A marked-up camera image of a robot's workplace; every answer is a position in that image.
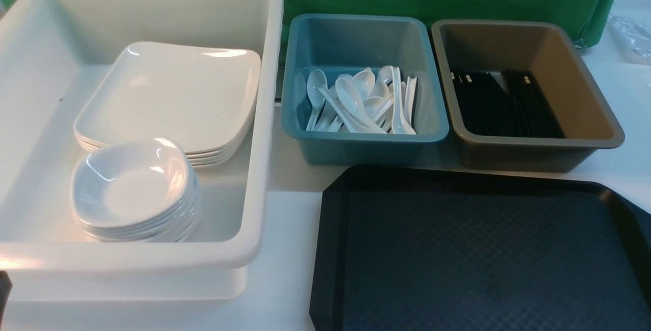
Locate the black serving tray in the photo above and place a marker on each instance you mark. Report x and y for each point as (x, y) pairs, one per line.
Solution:
(414, 249)

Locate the pile of white spoons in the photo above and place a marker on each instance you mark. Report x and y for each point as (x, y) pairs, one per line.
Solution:
(368, 102)

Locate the teal plastic bin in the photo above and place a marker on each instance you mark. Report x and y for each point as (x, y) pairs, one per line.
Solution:
(348, 43)

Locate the stack of white square plates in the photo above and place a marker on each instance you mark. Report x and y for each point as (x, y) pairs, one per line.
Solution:
(201, 98)

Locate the large white plastic bin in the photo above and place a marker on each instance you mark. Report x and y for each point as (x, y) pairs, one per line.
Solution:
(55, 54)

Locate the brown plastic bin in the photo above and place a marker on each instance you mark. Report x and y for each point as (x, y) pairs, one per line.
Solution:
(545, 50)

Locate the stack of white small bowls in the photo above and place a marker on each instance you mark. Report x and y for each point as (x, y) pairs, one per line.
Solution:
(139, 191)

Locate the pile of black chopsticks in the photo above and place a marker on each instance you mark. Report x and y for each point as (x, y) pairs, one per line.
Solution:
(512, 106)

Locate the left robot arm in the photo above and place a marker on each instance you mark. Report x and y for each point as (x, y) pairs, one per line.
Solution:
(5, 289)

